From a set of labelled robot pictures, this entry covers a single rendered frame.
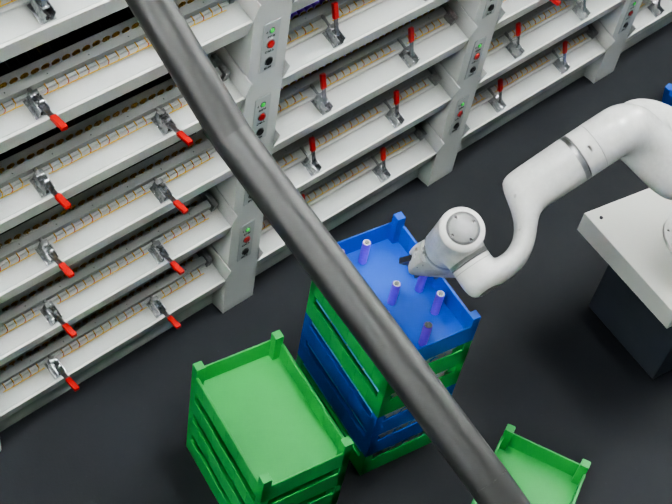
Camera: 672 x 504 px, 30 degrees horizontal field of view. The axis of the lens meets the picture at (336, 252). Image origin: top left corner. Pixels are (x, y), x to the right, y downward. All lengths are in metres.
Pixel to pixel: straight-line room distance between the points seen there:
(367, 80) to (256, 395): 0.75
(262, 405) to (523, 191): 0.72
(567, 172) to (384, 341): 1.56
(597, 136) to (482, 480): 1.60
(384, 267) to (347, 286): 1.90
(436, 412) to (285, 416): 1.86
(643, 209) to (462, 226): 0.89
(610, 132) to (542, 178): 0.15
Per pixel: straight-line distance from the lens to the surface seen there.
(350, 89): 2.79
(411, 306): 2.57
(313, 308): 2.68
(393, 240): 2.66
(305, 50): 2.57
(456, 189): 3.36
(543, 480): 2.89
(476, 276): 2.23
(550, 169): 2.26
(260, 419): 2.56
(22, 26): 2.00
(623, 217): 2.97
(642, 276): 2.87
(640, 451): 3.02
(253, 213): 2.77
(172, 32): 0.75
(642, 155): 2.35
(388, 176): 3.15
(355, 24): 2.65
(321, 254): 0.72
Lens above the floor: 2.42
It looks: 50 degrees down
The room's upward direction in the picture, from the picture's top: 12 degrees clockwise
